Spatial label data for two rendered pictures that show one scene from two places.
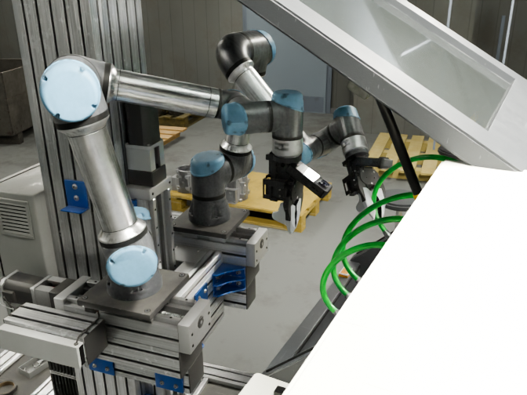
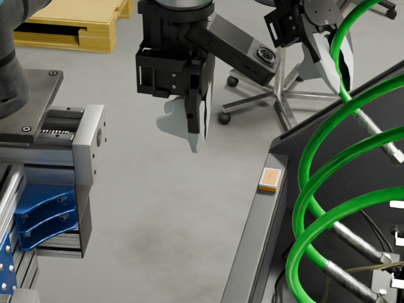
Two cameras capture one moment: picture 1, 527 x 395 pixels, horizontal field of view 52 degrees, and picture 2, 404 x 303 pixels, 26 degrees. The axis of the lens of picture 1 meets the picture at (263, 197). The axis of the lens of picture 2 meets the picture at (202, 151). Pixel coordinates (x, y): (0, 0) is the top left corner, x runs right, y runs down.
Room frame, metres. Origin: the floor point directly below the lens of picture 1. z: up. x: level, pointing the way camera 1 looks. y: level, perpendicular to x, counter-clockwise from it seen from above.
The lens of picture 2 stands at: (0.37, 0.14, 1.86)
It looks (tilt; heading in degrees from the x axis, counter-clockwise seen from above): 35 degrees down; 346
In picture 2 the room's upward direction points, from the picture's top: straight up
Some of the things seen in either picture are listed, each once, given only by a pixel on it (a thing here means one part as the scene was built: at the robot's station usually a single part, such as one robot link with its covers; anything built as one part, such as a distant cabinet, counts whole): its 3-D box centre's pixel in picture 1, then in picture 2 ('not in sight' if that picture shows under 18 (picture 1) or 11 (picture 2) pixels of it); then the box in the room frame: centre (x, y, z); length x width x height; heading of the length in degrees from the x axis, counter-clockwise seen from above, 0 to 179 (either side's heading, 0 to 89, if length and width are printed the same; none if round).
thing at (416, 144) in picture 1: (412, 157); not in sight; (5.49, -1.59, 0.06); 1.36 x 0.94 x 0.12; 158
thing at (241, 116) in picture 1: (245, 116); not in sight; (1.27, 0.04, 1.52); 0.11 x 0.11 x 0.08; 15
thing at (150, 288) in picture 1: (133, 269); not in sight; (1.30, 0.36, 1.09); 0.15 x 0.15 x 0.10
